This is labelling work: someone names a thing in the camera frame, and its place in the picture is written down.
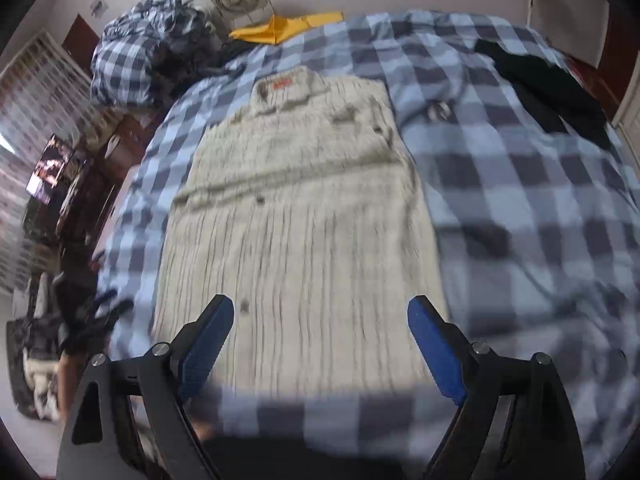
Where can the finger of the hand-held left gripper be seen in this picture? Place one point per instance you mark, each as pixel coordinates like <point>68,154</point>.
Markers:
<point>90,327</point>

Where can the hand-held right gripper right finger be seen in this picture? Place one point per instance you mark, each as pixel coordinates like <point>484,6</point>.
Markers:
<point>435,350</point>

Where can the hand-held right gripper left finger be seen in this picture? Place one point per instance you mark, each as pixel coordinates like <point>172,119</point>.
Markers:
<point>205,345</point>

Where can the cream plaid button shirt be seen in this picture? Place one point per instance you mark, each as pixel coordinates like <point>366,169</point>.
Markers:
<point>300,235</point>

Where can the person's left forearm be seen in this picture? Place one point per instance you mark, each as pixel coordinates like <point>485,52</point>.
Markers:
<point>65,380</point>

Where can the patterned bag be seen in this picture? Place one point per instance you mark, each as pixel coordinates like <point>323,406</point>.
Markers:
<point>30,355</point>

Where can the dark wooden dresser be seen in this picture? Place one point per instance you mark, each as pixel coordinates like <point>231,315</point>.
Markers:
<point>85,195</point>

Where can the television screen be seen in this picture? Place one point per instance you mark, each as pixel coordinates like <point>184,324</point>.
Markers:
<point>50,170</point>

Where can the blue grey checkered bed blanket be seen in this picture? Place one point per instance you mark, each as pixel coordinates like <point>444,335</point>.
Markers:
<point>525,210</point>

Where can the patterned curtain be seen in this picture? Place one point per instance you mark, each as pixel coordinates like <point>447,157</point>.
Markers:
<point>40,90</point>

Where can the bundled checkered bedding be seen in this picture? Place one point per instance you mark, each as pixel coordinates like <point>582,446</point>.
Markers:
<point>125,65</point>

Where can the dark grey cloth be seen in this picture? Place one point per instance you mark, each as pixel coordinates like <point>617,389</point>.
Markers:
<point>200,60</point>

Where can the black cloth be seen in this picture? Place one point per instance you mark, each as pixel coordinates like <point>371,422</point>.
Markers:
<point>545,85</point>

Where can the dark red door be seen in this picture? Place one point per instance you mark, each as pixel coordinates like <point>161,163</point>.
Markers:
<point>80,35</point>

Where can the yellow cloth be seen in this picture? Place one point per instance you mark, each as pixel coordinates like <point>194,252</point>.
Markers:
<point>280,27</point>

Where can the brown wooden door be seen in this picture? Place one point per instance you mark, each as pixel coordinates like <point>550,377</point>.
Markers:
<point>620,60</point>

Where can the wall switch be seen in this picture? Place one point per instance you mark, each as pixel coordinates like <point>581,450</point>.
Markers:
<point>98,6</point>

